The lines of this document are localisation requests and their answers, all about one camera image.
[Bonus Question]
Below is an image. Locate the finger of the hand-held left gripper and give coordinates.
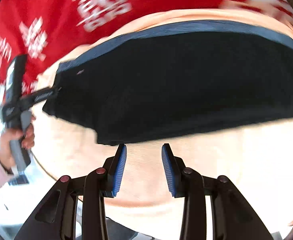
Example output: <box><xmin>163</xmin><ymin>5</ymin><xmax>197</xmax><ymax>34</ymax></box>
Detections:
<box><xmin>21</xmin><ymin>86</ymin><xmax>62</xmax><ymax>107</ymax></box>

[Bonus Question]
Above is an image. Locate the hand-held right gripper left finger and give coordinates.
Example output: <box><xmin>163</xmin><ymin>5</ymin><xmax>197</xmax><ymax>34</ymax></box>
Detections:
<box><xmin>14</xmin><ymin>143</ymin><xmax>127</xmax><ymax>240</ymax></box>

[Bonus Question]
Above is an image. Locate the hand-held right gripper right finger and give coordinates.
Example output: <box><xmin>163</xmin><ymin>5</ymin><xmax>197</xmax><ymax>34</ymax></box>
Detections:
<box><xmin>162</xmin><ymin>143</ymin><xmax>274</xmax><ymax>240</ymax></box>

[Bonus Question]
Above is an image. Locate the black pants blue waistband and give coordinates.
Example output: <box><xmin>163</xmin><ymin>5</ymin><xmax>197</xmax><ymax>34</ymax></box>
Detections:
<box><xmin>42</xmin><ymin>20</ymin><xmax>293</xmax><ymax>147</ymax></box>

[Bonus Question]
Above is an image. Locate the peach cushion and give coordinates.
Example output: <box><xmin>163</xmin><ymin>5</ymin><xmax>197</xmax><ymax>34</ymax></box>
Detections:
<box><xmin>31</xmin><ymin>9</ymin><xmax>293</xmax><ymax>235</ymax></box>

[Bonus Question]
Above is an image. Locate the red printed blanket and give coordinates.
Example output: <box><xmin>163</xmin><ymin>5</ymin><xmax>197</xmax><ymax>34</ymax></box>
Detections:
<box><xmin>0</xmin><ymin>0</ymin><xmax>293</xmax><ymax>92</ymax></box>

